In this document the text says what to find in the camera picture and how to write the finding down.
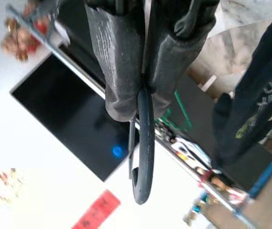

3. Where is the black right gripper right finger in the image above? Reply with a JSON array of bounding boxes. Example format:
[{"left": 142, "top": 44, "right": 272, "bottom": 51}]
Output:
[{"left": 142, "top": 0, "right": 219, "bottom": 118}]

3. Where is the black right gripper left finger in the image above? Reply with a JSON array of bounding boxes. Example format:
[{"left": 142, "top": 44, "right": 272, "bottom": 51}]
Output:
[{"left": 85, "top": 0, "right": 149, "bottom": 123}]

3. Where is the green plastic hanger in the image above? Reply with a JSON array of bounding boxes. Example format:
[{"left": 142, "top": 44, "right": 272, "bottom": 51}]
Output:
[{"left": 158, "top": 90, "right": 193, "bottom": 132}]

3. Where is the black plastic hanger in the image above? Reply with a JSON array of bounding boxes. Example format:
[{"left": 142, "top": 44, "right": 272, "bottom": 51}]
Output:
[{"left": 128, "top": 87, "right": 156, "bottom": 206}]

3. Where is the blue plastic hanger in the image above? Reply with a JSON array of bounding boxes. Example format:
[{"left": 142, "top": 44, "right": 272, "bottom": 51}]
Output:
[{"left": 249, "top": 146, "right": 272, "bottom": 198}]

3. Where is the silver metal clothes rack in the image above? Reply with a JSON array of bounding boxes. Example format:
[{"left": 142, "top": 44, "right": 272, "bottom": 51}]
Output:
[{"left": 6, "top": 3, "right": 257, "bottom": 229}]

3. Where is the black television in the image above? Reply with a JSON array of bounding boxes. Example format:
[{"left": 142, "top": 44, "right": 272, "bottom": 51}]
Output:
[{"left": 10, "top": 53, "right": 140, "bottom": 182}]

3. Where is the black printed t-shirt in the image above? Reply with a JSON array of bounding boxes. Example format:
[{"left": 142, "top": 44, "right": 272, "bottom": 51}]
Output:
[{"left": 212, "top": 16, "right": 272, "bottom": 169}]

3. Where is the stack of papers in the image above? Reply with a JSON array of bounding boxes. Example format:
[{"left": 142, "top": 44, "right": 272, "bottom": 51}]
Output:
[{"left": 171, "top": 135, "right": 212, "bottom": 167}]

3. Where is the red laughing buddha statue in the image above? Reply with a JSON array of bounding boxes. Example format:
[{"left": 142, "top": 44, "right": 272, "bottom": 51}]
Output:
[{"left": 0, "top": 0, "right": 52, "bottom": 62}]

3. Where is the gold blue trophy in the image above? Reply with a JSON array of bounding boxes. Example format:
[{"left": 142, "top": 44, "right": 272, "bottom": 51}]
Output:
[{"left": 183, "top": 190, "right": 212, "bottom": 225}]

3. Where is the light wooden cabinet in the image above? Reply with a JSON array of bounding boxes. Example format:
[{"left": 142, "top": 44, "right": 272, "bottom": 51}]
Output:
[{"left": 207, "top": 152, "right": 272, "bottom": 229}]

